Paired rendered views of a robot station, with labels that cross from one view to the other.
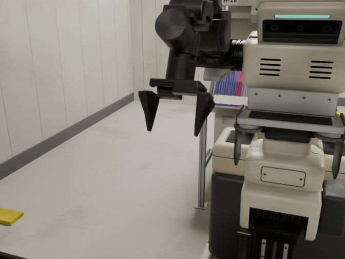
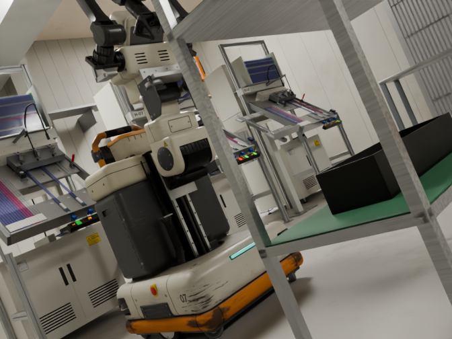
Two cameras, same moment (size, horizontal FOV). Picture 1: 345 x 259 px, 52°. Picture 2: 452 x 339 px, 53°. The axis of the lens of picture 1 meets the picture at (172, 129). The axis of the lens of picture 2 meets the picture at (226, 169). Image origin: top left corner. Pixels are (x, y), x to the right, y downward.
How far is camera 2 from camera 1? 155 cm
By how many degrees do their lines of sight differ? 65
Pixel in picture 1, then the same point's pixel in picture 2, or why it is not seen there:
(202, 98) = not seen: hidden behind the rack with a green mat
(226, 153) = (118, 167)
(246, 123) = (159, 75)
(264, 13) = (131, 21)
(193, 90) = not seen: hidden behind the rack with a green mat
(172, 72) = (146, 11)
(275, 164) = (173, 116)
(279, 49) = (141, 46)
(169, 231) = not seen: outside the picture
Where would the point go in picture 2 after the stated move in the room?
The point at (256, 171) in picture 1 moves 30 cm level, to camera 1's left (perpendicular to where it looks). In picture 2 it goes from (166, 126) to (120, 133)
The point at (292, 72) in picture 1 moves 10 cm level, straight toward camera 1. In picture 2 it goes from (152, 59) to (165, 48)
